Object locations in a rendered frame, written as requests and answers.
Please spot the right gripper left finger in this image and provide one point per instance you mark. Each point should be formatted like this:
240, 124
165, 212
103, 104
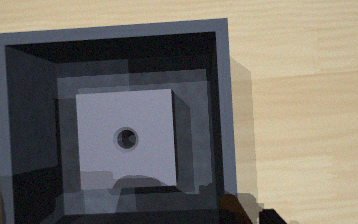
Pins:
227, 217

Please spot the dark grey open box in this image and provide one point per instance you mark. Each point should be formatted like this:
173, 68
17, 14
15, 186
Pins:
42, 71

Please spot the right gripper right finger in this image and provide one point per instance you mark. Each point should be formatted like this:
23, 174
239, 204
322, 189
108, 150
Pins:
270, 216

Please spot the brown cylindrical peg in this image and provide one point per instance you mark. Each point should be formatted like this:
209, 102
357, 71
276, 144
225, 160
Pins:
230, 201

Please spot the grey square plate with hole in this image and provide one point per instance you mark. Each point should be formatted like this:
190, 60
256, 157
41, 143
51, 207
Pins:
108, 159

